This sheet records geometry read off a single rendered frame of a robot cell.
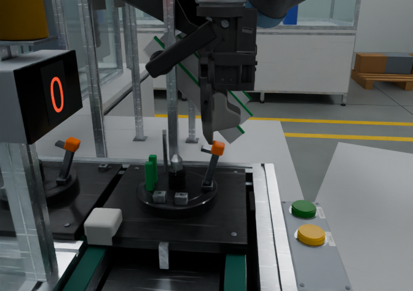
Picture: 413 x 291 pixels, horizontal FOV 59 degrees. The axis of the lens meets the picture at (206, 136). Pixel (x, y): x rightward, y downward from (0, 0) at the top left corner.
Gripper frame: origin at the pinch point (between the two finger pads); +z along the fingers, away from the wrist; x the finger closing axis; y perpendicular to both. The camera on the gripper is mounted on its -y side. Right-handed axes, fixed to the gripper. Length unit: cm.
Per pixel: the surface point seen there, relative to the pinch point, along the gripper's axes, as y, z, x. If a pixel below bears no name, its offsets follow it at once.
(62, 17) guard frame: -63, -13, 86
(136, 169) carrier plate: -15.1, 11.4, 9.5
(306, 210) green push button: 16.6, 11.3, -3.0
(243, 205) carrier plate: 6.3, 11.5, -2.2
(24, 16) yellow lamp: -15.2, -19.7, -20.9
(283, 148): 19, 22, 48
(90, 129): -46, 23, 59
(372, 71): 210, 91, 523
